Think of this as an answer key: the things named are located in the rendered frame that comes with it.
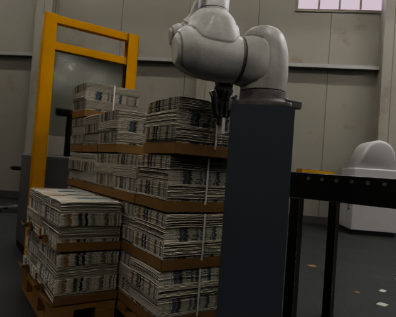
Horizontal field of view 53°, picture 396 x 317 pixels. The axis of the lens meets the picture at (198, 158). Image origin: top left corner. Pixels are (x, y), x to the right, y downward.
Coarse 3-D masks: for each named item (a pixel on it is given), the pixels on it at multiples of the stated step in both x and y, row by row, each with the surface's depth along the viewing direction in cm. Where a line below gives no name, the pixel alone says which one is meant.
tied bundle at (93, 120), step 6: (96, 114) 233; (90, 120) 243; (96, 120) 231; (90, 126) 240; (96, 126) 229; (84, 132) 249; (90, 132) 239; (96, 132) 229; (84, 138) 250; (90, 138) 241; (96, 138) 229; (84, 144) 250; (90, 144) 240
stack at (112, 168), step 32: (96, 160) 225; (128, 160) 188; (160, 160) 162; (192, 160) 160; (224, 160) 169; (96, 192) 231; (160, 192) 158; (192, 192) 160; (224, 192) 169; (128, 224) 184; (160, 224) 158; (192, 224) 161; (128, 256) 181; (160, 256) 155; (192, 256) 161; (128, 288) 178; (160, 288) 154; (192, 288) 161
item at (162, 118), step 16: (176, 96) 154; (160, 112) 163; (176, 112) 152; (192, 112) 155; (208, 112) 160; (160, 128) 162; (176, 128) 151; (192, 128) 155; (208, 128) 159; (208, 144) 160
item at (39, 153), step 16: (48, 16) 289; (48, 32) 290; (48, 48) 290; (48, 64) 290; (48, 80) 290; (48, 96) 291; (48, 112) 291; (48, 128) 291; (32, 160) 289; (32, 176) 286
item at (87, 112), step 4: (76, 112) 267; (80, 112) 259; (84, 112) 252; (88, 112) 253; (92, 112) 255; (96, 112) 256; (100, 112) 257; (104, 112) 259; (72, 116) 275; (76, 116) 267; (72, 148) 270; (76, 148) 262; (80, 148) 254; (68, 180) 273; (72, 180) 265; (76, 180) 258; (68, 184) 273; (72, 184) 264; (76, 184) 257
